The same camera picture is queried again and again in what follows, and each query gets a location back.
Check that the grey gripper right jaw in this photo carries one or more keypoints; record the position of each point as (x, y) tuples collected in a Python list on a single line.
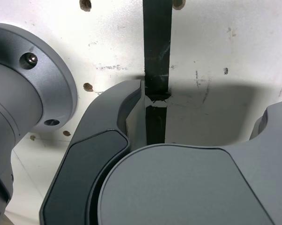
[(178, 187)]

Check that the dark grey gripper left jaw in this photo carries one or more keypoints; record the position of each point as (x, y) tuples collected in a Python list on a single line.
[(84, 164)]

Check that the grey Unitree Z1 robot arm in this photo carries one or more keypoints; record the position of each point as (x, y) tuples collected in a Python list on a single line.
[(14, 93)]

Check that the black tape strip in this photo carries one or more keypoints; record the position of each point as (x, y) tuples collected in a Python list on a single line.
[(157, 35)]

